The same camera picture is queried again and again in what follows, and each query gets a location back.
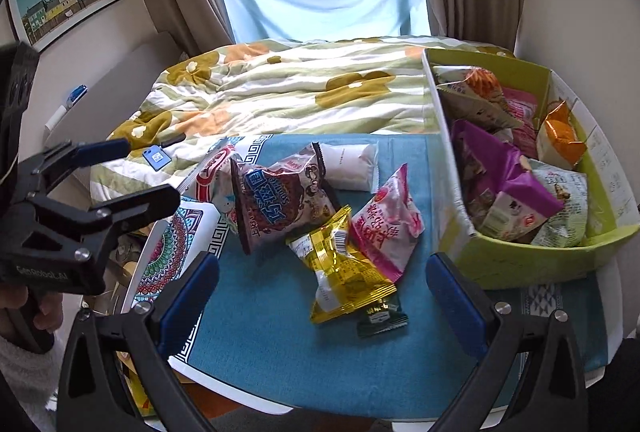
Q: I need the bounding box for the small dark green packet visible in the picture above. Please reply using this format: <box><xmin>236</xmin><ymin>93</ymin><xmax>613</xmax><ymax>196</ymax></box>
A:
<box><xmin>356</xmin><ymin>294</ymin><xmax>410</xmax><ymax>339</ymax></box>

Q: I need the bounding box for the person's left hand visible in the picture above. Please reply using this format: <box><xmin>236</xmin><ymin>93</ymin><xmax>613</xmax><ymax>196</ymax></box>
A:
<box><xmin>0</xmin><ymin>284</ymin><xmax>66</xmax><ymax>342</ymax></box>

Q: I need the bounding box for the grey headboard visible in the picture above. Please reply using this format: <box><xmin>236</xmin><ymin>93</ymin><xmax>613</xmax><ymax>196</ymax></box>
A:
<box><xmin>42</xmin><ymin>30</ymin><xmax>183</xmax><ymax>153</ymax></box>

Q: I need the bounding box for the pale green snack packet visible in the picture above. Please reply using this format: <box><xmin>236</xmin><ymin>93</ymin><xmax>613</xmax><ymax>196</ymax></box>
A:
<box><xmin>527</xmin><ymin>159</ymin><xmax>590</xmax><ymax>249</ymax></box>

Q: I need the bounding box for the red white snack packet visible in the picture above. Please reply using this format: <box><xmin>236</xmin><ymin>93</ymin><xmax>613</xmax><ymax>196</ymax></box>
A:
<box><xmin>177</xmin><ymin>137</ymin><xmax>241</xmax><ymax>235</ymax></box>

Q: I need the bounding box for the brown snack packet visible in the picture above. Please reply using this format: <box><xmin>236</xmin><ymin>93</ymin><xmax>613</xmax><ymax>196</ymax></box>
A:
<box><xmin>230</xmin><ymin>142</ymin><xmax>338</xmax><ymax>255</ymax></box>

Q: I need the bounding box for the orange foil snack packet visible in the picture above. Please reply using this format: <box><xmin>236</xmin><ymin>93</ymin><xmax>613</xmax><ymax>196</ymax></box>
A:
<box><xmin>536</xmin><ymin>99</ymin><xmax>588</xmax><ymax>170</ymax></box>

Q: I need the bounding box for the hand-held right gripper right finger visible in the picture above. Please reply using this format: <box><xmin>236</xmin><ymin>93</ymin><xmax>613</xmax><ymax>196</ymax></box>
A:
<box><xmin>425</xmin><ymin>252</ymin><xmax>588</xmax><ymax>432</ymax></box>

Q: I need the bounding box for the white small object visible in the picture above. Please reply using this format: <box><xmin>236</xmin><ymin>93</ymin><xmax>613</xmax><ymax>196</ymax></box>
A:
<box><xmin>44</xmin><ymin>104</ymin><xmax>67</xmax><ymax>131</ymax></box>

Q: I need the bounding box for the yellow snack packet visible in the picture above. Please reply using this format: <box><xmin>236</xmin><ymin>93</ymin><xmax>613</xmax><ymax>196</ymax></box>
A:
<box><xmin>286</xmin><ymin>206</ymin><xmax>400</xmax><ymax>325</ymax></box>

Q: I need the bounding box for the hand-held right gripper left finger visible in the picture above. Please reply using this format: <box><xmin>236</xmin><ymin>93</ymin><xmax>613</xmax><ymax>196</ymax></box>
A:
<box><xmin>57</xmin><ymin>251</ymin><xmax>221</xmax><ymax>432</ymax></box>

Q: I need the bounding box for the pink white snack packet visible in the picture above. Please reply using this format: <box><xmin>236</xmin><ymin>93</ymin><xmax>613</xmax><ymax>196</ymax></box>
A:
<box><xmin>350</xmin><ymin>163</ymin><xmax>426</xmax><ymax>283</ymax></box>

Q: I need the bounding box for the person's left forearm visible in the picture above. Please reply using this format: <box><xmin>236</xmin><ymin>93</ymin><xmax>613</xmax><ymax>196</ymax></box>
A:
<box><xmin>0</xmin><ymin>336</ymin><xmax>65</xmax><ymax>400</ymax></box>

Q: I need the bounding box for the blue tag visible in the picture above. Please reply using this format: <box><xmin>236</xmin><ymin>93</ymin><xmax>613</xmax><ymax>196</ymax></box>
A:
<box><xmin>141</xmin><ymin>146</ymin><xmax>168</xmax><ymax>170</ymax></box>

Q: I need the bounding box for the white packet with red mark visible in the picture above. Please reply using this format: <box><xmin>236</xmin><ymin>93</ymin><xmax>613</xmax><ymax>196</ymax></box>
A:
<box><xmin>475</xmin><ymin>192</ymin><xmax>546</xmax><ymax>243</ymax></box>

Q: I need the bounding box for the blue table mat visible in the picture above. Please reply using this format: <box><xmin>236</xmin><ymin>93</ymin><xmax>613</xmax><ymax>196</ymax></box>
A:
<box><xmin>187</xmin><ymin>132</ymin><xmax>623</xmax><ymax>420</ymax></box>

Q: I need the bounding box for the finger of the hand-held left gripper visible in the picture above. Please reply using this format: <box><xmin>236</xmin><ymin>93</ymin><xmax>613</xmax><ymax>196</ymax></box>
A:
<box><xmin>20</xmin><ymin>138</ymin><xmax>132</xmax><ymax>193</ymax></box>
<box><xmin>27</xmin><ymin>183</ymin><xmax>181</xmax><ymax>240</ymax></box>

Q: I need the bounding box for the floral blanket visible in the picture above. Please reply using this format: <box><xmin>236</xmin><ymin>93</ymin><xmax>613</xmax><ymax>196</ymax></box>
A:
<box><xmin>90</xmin><ymin>36</ymin><xmax>516</xmax><ymax>213</ymax></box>

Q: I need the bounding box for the green cardboard box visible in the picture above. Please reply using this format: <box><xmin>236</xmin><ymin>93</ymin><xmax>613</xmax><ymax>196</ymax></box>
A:
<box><xmin>421</xmin><ymin>46</ymin><xmax>640</xmax><ymax>290</ymax></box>

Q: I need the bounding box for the plain white snack packet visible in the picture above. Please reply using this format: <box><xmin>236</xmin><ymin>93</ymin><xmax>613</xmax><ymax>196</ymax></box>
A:
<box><xmin>320</xmin><ymin>142</ymin><xmax>380</xmax><ymax>193</ymax></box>

